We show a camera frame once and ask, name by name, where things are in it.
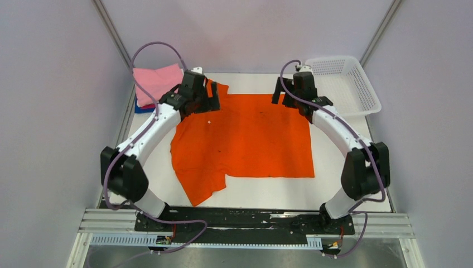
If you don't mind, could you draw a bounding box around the orange t shirt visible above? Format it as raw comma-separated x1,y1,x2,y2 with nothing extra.
170,84,315,206

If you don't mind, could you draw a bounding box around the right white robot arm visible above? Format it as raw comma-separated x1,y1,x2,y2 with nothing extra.
272,71,390,233

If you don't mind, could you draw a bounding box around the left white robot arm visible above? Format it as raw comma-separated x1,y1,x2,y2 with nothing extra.
100,67,220,231

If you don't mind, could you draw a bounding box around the folded pink t shirt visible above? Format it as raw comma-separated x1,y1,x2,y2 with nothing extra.
133,64,183,107

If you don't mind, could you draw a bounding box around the white plastic basket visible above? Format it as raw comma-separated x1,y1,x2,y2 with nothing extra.
305,55,382,118

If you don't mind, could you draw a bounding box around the folded blue t shirt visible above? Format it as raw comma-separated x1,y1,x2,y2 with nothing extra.
134,98,153,114

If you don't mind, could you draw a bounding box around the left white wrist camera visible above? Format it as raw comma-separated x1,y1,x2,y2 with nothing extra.
190,66,203,74

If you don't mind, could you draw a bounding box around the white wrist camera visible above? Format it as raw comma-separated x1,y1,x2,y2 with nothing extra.
295,64,313,74
190,66,203,74

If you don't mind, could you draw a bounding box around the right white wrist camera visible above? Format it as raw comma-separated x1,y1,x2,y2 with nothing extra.
295,64,313,74

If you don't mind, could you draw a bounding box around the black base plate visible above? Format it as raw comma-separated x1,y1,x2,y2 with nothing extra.
134,206,355,243

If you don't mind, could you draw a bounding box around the aluminium frame rail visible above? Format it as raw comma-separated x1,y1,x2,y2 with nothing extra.
78,209,416,239

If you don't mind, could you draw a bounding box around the white slotted cable duct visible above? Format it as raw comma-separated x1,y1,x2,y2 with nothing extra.
89,233,323,250

